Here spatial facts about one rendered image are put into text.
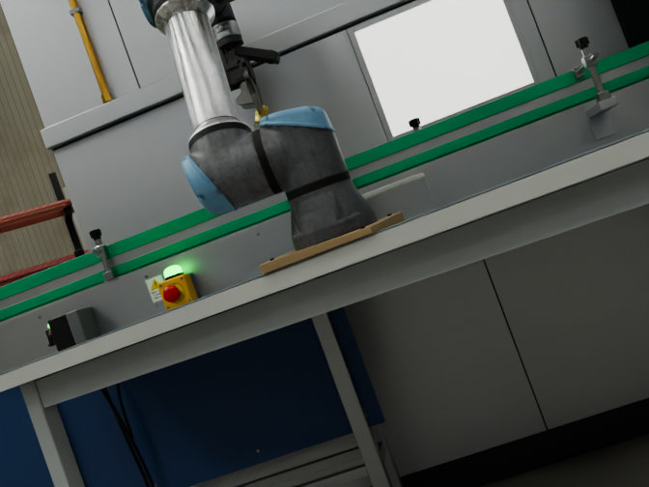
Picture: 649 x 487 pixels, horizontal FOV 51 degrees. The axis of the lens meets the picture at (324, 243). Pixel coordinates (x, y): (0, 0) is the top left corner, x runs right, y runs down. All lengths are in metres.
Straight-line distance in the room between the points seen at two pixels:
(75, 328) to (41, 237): 4.93
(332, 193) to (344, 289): 0.16
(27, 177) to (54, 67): 4.50
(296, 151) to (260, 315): 0.29
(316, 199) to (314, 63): 0.88
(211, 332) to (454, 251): 0.47
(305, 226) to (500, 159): 0.72
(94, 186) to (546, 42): 1.34
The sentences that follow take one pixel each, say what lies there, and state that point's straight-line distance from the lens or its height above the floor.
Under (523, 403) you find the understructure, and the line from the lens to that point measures 1.98.
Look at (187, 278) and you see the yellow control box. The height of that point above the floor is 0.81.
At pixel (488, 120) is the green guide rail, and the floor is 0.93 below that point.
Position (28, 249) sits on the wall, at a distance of 6.76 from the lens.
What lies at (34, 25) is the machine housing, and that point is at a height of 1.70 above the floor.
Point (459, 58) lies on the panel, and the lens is 1.94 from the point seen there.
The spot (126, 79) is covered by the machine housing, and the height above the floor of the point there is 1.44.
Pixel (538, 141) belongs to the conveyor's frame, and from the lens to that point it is 1.74.
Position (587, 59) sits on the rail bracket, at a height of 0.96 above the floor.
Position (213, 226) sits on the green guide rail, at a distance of 1.70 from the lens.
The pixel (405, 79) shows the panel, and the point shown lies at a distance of 1.93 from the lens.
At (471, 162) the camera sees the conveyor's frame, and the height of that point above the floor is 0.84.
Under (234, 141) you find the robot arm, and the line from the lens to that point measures 1.18.
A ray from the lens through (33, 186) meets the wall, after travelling 6.66.
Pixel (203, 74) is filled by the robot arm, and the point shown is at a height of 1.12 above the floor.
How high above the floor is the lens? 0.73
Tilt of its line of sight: 2 degrees up
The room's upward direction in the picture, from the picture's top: 20 degrees counter-clockwise
